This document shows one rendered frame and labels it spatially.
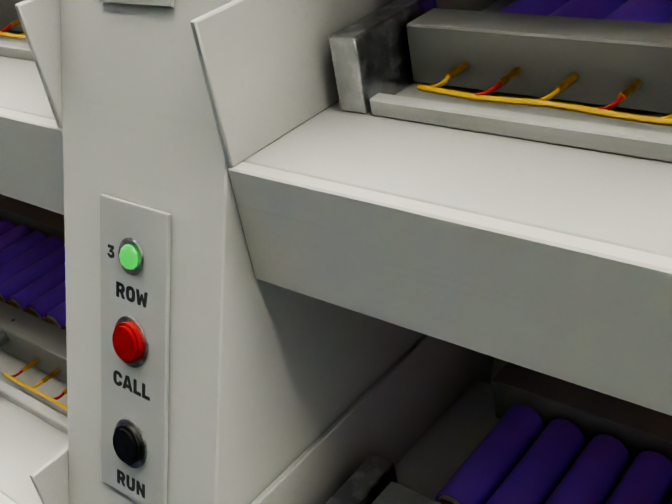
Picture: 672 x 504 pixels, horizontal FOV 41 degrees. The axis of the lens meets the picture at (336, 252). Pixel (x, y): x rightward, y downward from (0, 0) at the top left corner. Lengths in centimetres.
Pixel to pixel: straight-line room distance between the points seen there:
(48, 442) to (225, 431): 19
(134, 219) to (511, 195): 15
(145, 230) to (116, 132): 4
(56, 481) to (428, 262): 22
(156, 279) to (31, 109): 11
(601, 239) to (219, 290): 14
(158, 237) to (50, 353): 22
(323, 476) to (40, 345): 22
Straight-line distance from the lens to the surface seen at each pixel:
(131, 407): 37
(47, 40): 37
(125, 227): 35
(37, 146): 40
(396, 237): 27
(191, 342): 33
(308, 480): 38
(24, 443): 52
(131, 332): 35
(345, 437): 39
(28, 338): 56
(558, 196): 26
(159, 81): 33
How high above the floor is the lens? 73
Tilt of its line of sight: 15 degrees down
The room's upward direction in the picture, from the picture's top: 4 degrees clockwise
